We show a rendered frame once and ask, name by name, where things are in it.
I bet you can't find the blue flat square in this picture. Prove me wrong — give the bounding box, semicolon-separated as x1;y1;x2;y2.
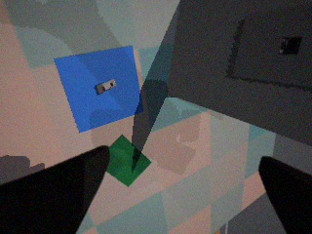
55;46;143;133

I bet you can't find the green flat square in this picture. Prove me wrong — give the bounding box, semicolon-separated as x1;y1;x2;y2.
106;135;152;187

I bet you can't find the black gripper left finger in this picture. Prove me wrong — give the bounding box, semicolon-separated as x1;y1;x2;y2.
0;145;110;234

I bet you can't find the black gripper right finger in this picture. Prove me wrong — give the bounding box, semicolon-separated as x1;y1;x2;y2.
258;156;312;234

